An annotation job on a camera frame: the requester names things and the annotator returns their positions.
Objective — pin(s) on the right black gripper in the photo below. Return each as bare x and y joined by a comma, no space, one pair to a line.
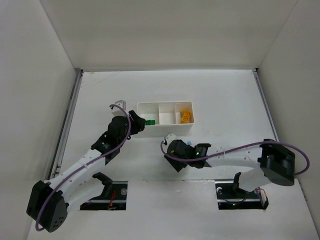
173,163

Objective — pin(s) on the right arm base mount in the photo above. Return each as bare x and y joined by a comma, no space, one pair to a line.
231,197

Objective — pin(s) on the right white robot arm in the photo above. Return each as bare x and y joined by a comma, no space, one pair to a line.
268,161

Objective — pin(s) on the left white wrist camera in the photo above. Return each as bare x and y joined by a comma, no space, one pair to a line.
118,108

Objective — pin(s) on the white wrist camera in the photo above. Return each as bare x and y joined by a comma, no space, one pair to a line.
118,108
169,138

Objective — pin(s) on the white three-compartment tray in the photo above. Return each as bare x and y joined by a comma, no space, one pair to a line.
167,118

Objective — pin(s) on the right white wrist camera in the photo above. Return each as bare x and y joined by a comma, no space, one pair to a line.
169,138

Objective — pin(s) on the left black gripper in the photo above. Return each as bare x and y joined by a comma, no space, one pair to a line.
137,121

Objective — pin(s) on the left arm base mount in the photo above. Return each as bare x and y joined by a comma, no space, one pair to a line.
112,198

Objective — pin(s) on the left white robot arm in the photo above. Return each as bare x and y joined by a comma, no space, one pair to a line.
51,201

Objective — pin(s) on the yellow lego piece with flower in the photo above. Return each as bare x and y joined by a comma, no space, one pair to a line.
185,116

